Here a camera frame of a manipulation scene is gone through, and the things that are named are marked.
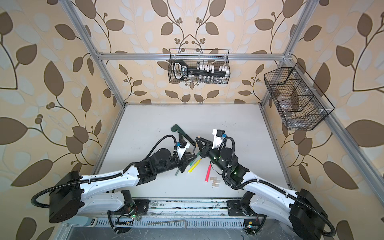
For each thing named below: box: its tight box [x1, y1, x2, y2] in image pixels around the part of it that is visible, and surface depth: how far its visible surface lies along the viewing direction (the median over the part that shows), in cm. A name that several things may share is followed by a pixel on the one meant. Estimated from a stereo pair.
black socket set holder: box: [173, 60, 230, 80], surface depth 84 cm
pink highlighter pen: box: [205, 163, 212, 183], surface depth 88 cm
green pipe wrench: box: [170, 123, 196, 146], surface depth 107 cm
